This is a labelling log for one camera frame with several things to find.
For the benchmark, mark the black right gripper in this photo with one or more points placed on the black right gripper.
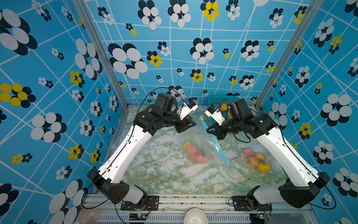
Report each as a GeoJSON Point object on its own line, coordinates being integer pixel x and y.
{"type": "Point", "coordinates": [216, 131]}

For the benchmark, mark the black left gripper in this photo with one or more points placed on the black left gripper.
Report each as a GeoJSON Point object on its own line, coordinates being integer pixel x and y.
{"type": "Point", "coordinates": [185, 122]}

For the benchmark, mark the pink red peach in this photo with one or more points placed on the pink red peach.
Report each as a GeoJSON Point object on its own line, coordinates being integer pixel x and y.
{"type": "Point", "coordinates": [248, 152]}

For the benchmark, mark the yellow orange peach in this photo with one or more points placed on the yellow orange peach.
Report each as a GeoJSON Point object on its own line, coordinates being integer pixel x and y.
{"type": "Point", "coordinates": [186, 145]}

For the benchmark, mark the teal plastic basket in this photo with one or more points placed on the teal plastic basket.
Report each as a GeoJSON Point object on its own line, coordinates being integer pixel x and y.
{"type": "Point", "coordinates": [220, 99]}

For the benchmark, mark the clear zip-top bag blue zipper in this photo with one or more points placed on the clear zip-top bag blue zipper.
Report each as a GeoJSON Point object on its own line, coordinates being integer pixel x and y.
{"type": "Point", "coordinates": [257, 148]}

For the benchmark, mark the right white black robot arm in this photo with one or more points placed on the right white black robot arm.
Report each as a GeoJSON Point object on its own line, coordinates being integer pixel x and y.
{"type": "Point", "coordinates": [304, 182]}

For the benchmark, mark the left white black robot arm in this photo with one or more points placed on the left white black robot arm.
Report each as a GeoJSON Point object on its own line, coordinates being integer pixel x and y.
{"type": "Point", "coordinates": [108, 178]}

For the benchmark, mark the white bowl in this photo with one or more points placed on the white bowl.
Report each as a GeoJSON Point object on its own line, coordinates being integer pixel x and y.
{"type": "Point", "coordinates": [195, 216]}

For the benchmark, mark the pink translucent object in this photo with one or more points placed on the pink translucent object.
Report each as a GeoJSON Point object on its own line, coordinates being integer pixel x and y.
{"type": "Point", "coordinates": [88, 216]}

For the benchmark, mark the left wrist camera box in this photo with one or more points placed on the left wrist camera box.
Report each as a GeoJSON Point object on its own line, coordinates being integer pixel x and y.
{"type": "Point", "coordinates": [167, 104]}

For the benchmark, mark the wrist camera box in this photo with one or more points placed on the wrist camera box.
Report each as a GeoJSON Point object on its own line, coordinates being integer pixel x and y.
{"type": "Point", "coordinates": [237, 109]}
{"type": "Point", "coordinates": [167, 104]}

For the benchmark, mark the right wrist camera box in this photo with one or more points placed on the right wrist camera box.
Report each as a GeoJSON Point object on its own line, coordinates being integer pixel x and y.
{"type": "Point", "coordinates": [237, 109]}

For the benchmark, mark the aluminium front rail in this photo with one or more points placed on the aluminium front rail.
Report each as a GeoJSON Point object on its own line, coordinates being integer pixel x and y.
{"type": "Point", "coordinates": [219, 209]}

